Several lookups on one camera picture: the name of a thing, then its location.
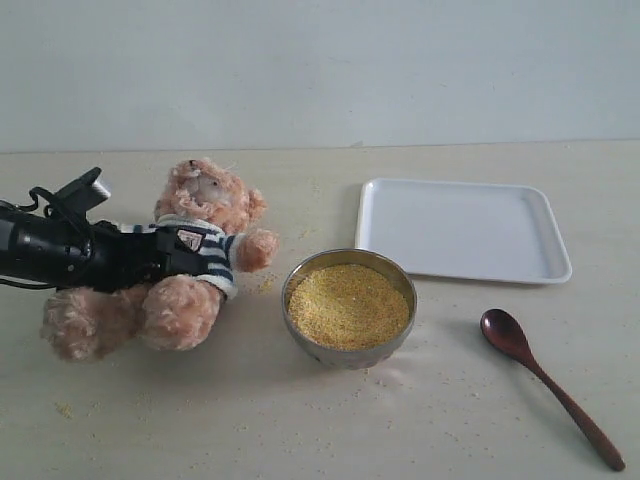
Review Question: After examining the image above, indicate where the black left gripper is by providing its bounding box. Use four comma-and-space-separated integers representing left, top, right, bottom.
1, 208, 231, 293

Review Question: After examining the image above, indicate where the tan teddy bear striped shirt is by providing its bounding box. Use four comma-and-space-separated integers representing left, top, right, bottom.
40, 158, 279, 362

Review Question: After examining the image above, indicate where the dark red wooden spoon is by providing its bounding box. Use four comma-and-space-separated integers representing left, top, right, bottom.
479, 308, 626, 472

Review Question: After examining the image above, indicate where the steel bowl of millet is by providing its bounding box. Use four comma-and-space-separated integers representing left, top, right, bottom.
281, 248, 418, 370

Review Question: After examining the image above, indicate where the white rectangular plastic tray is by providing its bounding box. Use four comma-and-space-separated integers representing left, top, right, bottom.
355, 178, 573, 285

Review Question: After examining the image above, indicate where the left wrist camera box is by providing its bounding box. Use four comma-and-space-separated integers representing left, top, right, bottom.
54, 167, 111, 216

